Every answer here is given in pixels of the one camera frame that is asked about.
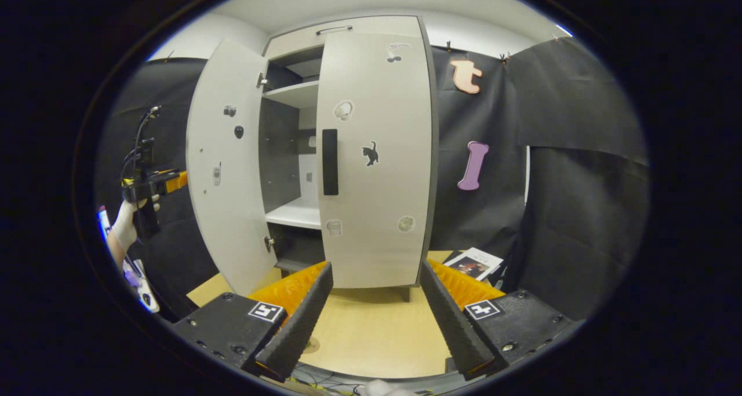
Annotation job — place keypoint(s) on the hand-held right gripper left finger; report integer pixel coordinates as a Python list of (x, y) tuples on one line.
[(298, 320)]

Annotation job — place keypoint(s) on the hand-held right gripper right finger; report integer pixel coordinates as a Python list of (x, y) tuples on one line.
[(452, 320)]

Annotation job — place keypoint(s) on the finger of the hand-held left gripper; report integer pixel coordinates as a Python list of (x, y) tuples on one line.
[(177, 181)]

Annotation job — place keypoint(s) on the round cork coaster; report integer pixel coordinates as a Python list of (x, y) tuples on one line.
[(313, 345)]

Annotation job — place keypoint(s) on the white cabinet door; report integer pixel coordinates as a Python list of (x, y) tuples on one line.
[(226, 228), (382, 210)]

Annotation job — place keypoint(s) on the white and grey cabinet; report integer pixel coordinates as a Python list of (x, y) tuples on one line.
[(278, 146)]

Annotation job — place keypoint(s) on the white cabinet shelf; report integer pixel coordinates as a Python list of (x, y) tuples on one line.
[(295, 213), (295, 93)]

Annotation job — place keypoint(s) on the white booklet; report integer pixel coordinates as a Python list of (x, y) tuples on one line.
[(475, 264)]

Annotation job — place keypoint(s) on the white patterned garment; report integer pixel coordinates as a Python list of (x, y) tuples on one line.
[(145, 294)]

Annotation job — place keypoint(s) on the black backdrop cloth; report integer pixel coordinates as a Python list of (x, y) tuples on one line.
[(579, 210)]

